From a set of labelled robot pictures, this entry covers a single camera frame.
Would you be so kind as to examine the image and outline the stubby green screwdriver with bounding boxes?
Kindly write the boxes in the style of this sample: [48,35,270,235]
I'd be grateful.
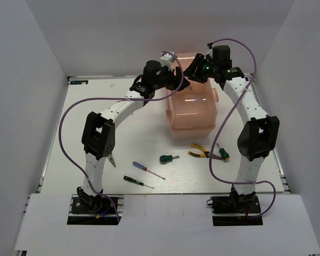
[159,155,180,164]

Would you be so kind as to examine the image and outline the blue handled screwdriver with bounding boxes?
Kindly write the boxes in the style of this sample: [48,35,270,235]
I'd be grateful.
[132,162,166,180]

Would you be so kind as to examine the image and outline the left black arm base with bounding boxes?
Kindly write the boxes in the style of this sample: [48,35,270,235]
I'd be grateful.
[67,187,124,226]

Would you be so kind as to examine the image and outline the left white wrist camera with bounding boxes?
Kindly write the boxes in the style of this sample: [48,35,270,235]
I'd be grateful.
[159,51,177,70]

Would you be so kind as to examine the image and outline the black precision screwdriver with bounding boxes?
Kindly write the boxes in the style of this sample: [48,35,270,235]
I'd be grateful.
[123,175,154,189]

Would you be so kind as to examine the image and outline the green orange screwdriver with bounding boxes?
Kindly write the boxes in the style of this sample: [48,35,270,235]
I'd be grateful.
[217,143,230,162]

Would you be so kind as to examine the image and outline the pink plastic toolbox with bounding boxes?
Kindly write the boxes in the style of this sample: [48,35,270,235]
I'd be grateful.
[162,52,220,141]

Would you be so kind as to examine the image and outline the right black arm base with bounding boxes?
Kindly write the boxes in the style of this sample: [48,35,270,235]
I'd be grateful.
[206,190,263,227]

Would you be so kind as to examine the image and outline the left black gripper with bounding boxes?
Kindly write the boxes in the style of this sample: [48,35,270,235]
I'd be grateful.
[153,64,190,92]

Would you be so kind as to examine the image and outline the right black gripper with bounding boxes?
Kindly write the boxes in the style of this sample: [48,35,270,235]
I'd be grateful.
[183,53,218,84]

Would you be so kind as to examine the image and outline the yellow pliers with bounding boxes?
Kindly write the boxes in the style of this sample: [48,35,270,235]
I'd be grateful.
[107,154,116,167]
[188,143,222,160]

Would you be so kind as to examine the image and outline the left blue table label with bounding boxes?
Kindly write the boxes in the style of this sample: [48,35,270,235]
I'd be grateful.
[70,80,89,85]

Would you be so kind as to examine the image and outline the yellow pliers left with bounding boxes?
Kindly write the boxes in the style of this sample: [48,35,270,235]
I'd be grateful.
[107,154,116,167]

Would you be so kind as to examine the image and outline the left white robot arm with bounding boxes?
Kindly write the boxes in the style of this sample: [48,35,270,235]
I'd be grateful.
[77,60,190,213]

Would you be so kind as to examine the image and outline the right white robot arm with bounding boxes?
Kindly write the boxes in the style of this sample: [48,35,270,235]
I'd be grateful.
[184,45,279,213]

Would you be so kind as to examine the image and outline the yellow pliers right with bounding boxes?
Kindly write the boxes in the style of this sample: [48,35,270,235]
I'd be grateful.
[188,143,222,160]

